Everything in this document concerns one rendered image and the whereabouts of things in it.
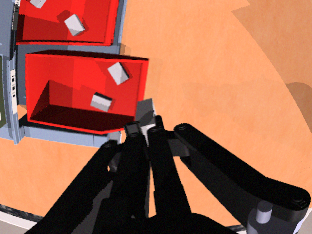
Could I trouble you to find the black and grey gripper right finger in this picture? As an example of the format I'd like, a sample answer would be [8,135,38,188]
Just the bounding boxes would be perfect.
[144,98,311,234]

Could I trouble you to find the grey metal shelf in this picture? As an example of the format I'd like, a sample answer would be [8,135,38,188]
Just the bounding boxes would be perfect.
[0,0,128,148]

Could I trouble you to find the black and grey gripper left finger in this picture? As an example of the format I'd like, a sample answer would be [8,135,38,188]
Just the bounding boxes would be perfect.
[24,100,151,234]

